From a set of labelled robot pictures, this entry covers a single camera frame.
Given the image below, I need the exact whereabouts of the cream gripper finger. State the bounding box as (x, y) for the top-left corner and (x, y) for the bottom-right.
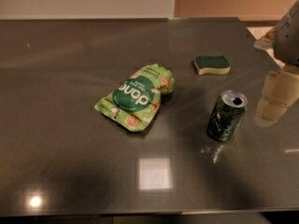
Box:
(253, 27), (276, 50)
(254, 64), (299, 127)

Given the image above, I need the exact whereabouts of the green soda can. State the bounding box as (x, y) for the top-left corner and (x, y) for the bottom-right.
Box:
(207, 90), (248, 142)

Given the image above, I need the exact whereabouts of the green rice chip bag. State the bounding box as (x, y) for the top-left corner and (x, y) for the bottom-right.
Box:
(94, 63), (174, 132)

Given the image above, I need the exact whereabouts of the green yellow sponge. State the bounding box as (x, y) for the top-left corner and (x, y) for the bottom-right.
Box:
(193, 56), (231, 76)

